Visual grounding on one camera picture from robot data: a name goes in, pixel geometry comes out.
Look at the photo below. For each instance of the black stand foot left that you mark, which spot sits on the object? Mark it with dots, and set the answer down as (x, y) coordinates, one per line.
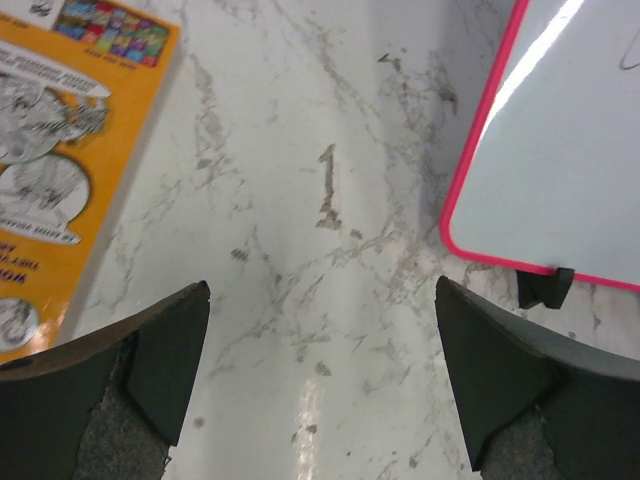
(548, 290)

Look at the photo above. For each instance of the pink framed whiteboard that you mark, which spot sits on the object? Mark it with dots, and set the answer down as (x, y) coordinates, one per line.
(548, 177)

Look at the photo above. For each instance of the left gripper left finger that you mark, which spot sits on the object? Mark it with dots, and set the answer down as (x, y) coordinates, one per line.
(110, 404)

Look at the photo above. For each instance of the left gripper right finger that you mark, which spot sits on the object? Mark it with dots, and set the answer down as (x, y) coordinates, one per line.
(532, 403)

